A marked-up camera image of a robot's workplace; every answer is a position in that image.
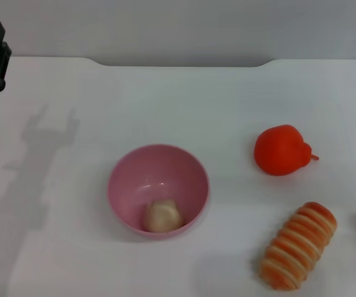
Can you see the orange striped bread roll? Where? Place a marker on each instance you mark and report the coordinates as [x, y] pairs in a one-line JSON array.
[[298, 244]]

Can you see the beige egg yolk pastry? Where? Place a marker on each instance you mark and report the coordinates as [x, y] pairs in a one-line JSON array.
[[163, 216]]

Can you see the red toy apple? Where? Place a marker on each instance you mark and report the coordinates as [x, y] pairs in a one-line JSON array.
[[280, 151]]

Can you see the pink plastic bowl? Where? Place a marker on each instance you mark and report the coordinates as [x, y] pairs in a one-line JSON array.
[[165, 182]]

